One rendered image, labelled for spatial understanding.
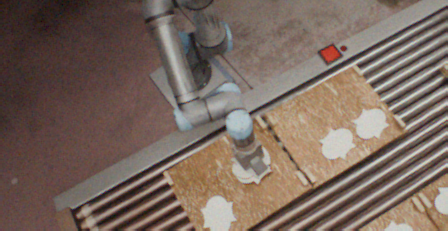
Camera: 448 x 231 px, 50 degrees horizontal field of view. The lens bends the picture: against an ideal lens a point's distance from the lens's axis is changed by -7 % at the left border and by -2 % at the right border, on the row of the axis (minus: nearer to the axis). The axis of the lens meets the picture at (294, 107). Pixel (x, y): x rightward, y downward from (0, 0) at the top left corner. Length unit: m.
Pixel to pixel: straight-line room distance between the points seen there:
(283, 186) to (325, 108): 0.34
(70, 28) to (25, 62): 0.39
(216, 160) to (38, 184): 1.61
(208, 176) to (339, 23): 1.80
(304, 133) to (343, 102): 0.20
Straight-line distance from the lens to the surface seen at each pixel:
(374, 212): 1.74
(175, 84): 1.54
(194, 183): 1.81
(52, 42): 3.76
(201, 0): 1.57
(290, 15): 3.38
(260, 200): 1.74
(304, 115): 1.87
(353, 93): 1.92
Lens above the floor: 2.57
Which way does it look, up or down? 60 degrees down
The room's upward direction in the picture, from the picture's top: 6 degrees counter-clockwise
